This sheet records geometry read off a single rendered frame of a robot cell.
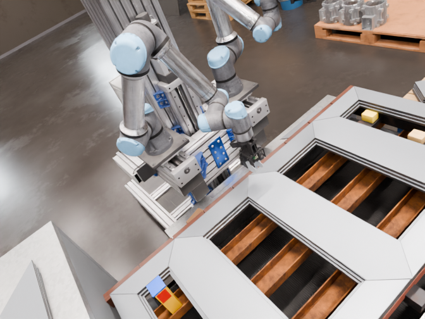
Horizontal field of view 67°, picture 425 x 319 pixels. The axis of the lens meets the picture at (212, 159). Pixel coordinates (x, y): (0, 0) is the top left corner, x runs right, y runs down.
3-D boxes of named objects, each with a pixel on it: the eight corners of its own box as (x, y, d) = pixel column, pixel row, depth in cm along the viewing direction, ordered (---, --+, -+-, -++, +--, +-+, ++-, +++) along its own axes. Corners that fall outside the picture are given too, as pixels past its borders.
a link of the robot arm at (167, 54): (129, 24, 122) (217, 107, 142) (118, 37, 114) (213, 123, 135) (146, 2, 115) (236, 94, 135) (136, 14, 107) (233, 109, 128)
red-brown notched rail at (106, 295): (357, 95, 178) (357, 87, 174) (114, 307, 133) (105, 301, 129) (351, 94, 181) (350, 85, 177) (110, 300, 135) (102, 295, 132)
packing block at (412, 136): (427, 139, 140) (428, 132, 137) (420, 146, 138) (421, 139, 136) (413, 135, 144) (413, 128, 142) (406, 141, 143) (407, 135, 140)
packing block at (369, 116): (378, 118, 159) (378, 111, 156) (372, 123, 158) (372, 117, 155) (367, 114, 163) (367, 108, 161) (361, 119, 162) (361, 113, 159)
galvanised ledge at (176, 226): (356, 106, 189) (356, 102, 187) (186, 257, 153) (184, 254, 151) (327, 98, 204) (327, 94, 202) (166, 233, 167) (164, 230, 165)
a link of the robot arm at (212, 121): (207, 120, 134) (231, 116, 130) (202, 137, 126) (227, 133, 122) (200, 105, 129) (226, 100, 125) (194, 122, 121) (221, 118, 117)
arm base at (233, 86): (211, 95, 177) (205, 80, 170) (231, 80, 181) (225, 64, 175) (229, 101, 166) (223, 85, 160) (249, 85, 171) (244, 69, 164)
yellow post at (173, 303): (184, 308, 131) (165, 287, 119) (175, 317, 130) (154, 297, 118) (179, 299, 135) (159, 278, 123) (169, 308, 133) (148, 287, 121)
